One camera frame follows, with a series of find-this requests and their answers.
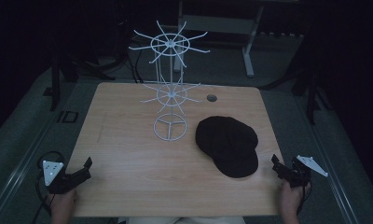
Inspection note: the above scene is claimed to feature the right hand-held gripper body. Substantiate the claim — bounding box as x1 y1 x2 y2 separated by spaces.
282 154 329 189

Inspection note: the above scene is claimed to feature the person's right hand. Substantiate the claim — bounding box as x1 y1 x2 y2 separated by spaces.
279 180 312 217

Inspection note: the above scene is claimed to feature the person's left hand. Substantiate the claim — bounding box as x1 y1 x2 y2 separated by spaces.
49 189 78 217

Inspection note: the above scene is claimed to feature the black floor cable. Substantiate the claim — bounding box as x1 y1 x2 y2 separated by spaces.
125 38 145 84

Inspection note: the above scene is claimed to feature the black metal stand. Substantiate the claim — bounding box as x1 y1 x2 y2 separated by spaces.
48 54 116 112
262 62 333 126

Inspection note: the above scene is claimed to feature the white desk frame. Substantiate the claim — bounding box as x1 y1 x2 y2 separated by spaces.
173 0 304 78

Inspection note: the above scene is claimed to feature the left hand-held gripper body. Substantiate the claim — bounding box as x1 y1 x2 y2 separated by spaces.
42 160 83 195

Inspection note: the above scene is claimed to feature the grey floor rail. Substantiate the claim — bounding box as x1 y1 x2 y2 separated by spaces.
295 92 361 224
0 102 71 224

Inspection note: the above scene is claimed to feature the person's light clothing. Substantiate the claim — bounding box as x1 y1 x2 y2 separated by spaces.
117 216 247 224

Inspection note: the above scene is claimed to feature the black cap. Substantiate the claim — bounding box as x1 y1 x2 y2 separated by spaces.
195 115 260 179

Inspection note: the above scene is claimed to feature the black floor bracket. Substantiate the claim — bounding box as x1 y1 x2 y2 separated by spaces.
56 110 80 124

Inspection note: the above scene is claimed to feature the white wire rack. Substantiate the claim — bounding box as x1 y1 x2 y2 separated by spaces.
128 20 212 143

